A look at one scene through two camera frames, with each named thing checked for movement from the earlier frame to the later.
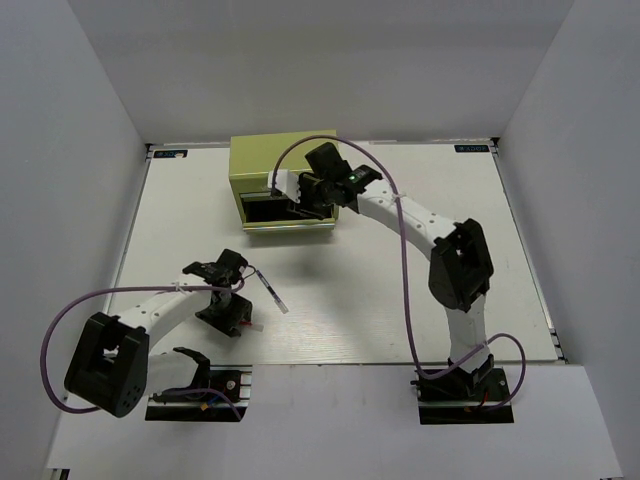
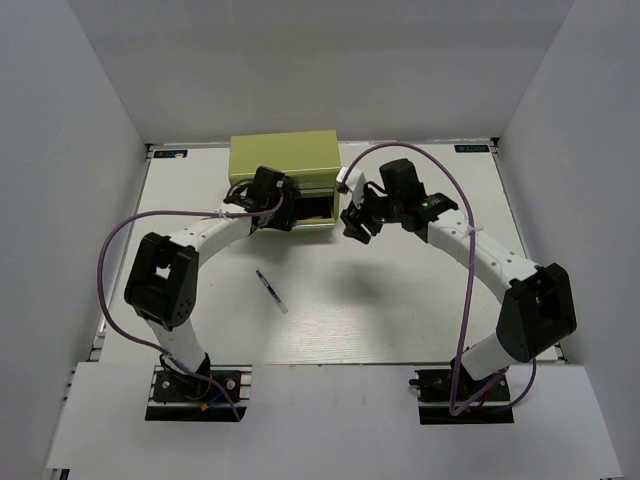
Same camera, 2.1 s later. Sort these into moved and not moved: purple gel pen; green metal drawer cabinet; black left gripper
Moved: black left gripper
Not moved: purple gel pen; green metal drawer cabinet
